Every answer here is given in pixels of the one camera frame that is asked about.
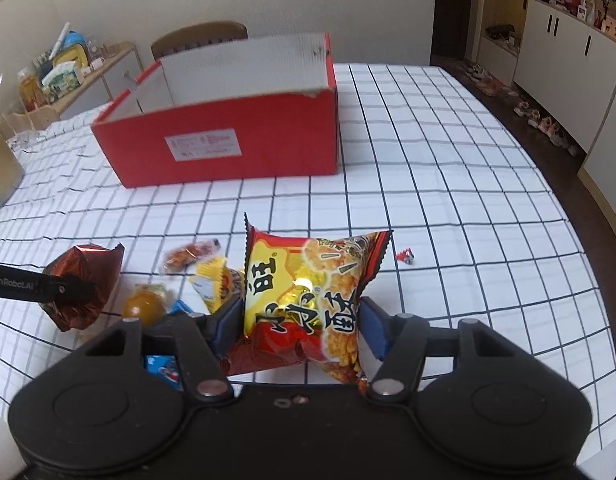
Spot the yellow snack packet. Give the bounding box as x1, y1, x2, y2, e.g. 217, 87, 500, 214
190, 256, 244, 314

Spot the small red candy wrapper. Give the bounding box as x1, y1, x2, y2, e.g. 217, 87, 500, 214
396, 248, 415, 266

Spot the white grid tablecloth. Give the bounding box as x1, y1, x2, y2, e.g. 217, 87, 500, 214
0, 64, 616, 457

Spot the red cardboard box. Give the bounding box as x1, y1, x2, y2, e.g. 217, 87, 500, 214
91, 32, 338, 188

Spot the orange drink bottle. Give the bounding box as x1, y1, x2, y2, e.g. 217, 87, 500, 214
17, 67, 48, 112

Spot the orange jelly cup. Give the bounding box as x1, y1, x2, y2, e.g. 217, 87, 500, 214
122, 284, 168, 326

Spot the brown wooden chair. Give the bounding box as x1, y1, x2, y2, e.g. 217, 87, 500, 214
151, 21, 248, 61

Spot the clear orange snack packet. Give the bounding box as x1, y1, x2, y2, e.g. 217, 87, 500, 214
162, 238, 221, 274

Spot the white shoe cabinet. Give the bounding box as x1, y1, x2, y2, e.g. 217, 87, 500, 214
514, 0, 616, 152

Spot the red yellow rice cracker bag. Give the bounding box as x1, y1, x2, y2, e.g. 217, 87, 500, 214
222, 222, 392, 385

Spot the wooden side cabinet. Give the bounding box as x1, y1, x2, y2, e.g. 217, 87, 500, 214
0, 41, 143, 136

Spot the brown foil snack bag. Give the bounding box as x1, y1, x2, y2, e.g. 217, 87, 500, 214
41, 244, 125, 332

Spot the yellow blue container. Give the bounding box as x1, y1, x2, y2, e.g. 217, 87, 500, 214
51, 30, 90, 68

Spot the green tissue pack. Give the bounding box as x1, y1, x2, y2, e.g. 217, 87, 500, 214
41, 61, 84, 103

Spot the blue snack packet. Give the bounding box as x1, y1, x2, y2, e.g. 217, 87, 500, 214
144, 300, 194, 391

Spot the gold thermos jug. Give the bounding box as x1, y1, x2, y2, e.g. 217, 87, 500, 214
0, 133, 24, 208

